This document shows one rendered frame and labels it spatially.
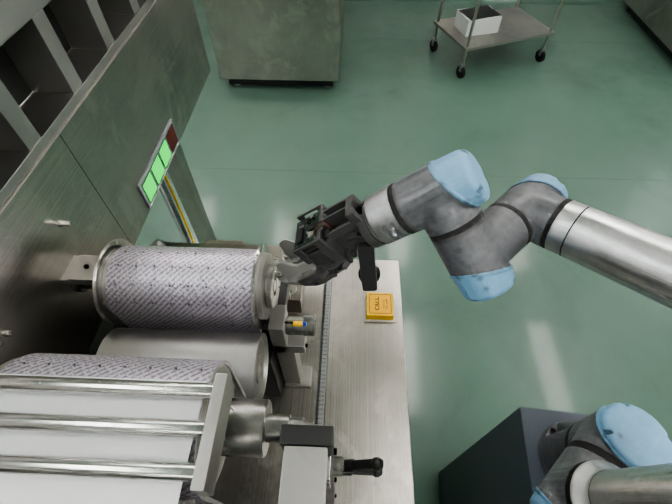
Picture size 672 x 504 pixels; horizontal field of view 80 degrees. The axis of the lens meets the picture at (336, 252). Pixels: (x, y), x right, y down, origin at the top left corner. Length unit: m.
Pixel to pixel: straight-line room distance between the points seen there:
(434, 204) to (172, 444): 0.38
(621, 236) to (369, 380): 0.62
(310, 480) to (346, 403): 0.59
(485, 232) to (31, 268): 0.65
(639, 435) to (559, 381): 1.34
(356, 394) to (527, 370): 1.30
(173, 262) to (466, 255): 0.45
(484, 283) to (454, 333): 1.58
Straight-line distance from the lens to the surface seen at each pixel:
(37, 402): 0.51
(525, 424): 1.06
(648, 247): 0.59
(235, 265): 0.67
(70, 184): 0.82
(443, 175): 0.51
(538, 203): 0.62
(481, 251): 0.54
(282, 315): 0.73
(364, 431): 0.97
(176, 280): 0.69
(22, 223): 0.73
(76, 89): 0.87
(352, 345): 1.03
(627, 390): 2.35
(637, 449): 0.87
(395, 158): 2.90
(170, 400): 0.45
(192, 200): 1.76
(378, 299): 1.07
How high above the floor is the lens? 1.84
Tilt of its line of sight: 53 degrees down
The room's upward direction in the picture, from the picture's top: straight up
